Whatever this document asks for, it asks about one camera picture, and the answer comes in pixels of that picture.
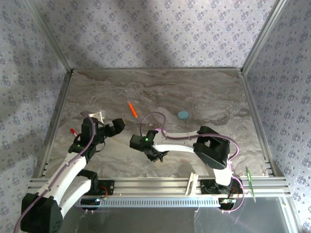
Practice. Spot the blue earbud charging case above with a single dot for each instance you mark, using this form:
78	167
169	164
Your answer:
183	115

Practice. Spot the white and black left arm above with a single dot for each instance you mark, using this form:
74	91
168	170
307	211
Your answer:
68	174

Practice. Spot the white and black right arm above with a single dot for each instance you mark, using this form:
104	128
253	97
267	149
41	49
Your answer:
175	146

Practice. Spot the orange marker pen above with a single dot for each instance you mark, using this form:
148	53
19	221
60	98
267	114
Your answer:
132	109

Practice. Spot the red marker pen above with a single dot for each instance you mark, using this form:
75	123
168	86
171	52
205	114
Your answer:
74	132

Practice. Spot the grey metal sheet panel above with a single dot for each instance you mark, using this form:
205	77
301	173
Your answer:
145	221

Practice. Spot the small black controller box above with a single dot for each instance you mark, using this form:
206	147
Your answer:
88	202
227	202

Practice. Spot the green circuit board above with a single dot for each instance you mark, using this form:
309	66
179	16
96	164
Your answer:
251	187

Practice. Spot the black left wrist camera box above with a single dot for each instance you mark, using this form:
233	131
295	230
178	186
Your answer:
88	127

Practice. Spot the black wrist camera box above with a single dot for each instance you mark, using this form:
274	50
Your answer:
137	142
88	127

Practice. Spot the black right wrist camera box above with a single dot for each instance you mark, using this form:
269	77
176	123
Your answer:
137	142

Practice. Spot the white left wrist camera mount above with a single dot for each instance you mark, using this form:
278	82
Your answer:
97	115

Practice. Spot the long aluminium base rail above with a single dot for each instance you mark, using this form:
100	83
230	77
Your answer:
150	187

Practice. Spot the aluminium table side rail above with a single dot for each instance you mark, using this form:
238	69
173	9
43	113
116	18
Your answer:
257	121
55	121

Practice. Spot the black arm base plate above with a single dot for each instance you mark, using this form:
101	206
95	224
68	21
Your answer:
206	188
109	188

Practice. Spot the aluminium corner post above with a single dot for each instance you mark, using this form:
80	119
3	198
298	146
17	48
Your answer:
262	36
50	36

